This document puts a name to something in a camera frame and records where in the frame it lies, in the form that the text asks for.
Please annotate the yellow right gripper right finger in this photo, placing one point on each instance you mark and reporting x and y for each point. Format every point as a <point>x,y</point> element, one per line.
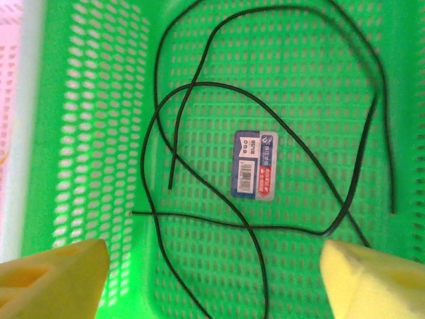
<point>375,285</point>

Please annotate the green perforated plastic basket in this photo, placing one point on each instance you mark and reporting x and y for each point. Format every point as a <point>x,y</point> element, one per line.
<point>46,99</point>

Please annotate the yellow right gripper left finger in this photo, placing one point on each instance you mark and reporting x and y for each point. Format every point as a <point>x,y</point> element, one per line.
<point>50,285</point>

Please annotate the printed sticker label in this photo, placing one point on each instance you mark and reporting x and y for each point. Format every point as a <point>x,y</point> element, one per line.
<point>254,166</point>

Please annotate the white perforated plastic basket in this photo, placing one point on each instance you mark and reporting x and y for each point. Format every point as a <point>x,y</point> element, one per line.
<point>11,99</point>

